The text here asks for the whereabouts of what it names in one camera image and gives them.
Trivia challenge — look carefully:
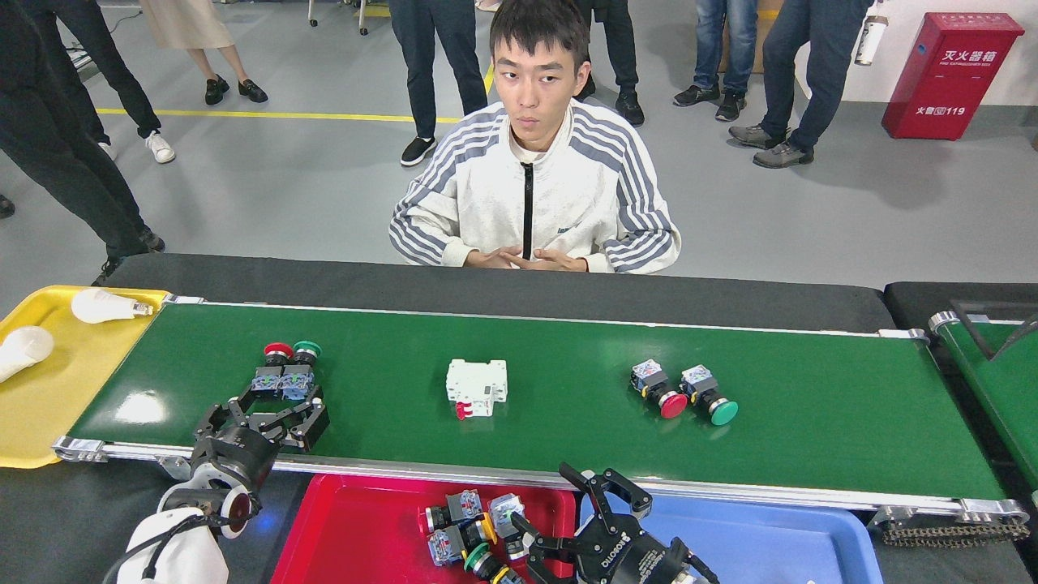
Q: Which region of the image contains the red plastic tray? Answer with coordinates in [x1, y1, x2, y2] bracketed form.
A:
[272, 473, 578, 584]

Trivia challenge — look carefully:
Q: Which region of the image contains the white light bulb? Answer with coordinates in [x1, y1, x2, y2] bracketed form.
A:
[0, 325, 56, 384]
[71, 287, 155, 324]

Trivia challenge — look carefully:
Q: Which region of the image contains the yellow plastic tray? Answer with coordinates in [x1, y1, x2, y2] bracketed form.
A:
[0, 284, 173, 470]

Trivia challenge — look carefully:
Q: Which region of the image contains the green mushroom push button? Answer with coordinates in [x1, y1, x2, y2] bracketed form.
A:
[680, 365, 740, 427]

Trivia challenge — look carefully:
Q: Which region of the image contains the person's right hand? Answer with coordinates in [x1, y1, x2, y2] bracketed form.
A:
[464, 246, 524, 271]

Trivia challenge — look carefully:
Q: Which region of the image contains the person's left hand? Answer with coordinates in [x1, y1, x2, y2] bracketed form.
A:
[499, 247, 589, 273]

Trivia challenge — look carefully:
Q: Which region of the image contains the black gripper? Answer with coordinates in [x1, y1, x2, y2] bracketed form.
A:
[511, 462, 694, 584]
[191, 383, 331, 493]

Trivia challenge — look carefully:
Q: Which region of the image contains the standing person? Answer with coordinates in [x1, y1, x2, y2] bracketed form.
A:
[572, 0, 646, 127]
[0, 0, 167, 286]
[139, 0, 269, 106]
[673, 0, 773, 123]
[728, 0, 890, 170]
[388, 0, 490, 168]
[49, 0, 177, 165]

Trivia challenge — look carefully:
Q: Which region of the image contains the white circuit breaker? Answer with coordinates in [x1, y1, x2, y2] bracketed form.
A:
[446, 359, 508, 421]

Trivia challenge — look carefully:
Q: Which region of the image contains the blue plastic tray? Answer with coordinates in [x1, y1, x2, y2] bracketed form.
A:
[577, 491, 885, 584]

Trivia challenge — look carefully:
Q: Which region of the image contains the black drive chain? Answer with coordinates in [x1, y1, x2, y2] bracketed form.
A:
[880, 511, 1032, 548]

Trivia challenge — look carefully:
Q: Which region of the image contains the black cable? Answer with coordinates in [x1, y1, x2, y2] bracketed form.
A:
[985, 312, 1038, 362]

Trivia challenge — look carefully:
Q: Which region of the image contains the red push button switch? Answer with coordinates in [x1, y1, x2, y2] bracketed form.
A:
[419, 489, 485, 536]
[251, 342, 294, 400]

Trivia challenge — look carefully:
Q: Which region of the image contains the wide green conveyor belt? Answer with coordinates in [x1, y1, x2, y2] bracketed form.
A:
[53, 294, 1032, 524]

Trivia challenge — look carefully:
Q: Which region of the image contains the seated person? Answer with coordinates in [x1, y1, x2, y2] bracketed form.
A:
[388, 0, 682, 274]

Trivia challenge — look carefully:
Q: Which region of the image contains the yellow push button switch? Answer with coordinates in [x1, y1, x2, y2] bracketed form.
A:
[427, 515, 497, 567]

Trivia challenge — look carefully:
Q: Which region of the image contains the narrow green conveyor belt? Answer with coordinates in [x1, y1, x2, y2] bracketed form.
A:
[929, 311, 1038, 508]

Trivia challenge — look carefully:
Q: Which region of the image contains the red fire extinguisher cabinet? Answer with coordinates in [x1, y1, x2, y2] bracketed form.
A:
[881, 11, 1026, 141]

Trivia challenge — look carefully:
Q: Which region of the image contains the white bottle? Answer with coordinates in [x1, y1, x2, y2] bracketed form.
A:
[854, 15, 890, 67]

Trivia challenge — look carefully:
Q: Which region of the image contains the green push button switch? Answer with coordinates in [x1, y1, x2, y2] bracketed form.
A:
[464, 542, 524, 584]
[281, 341, 323, 401]

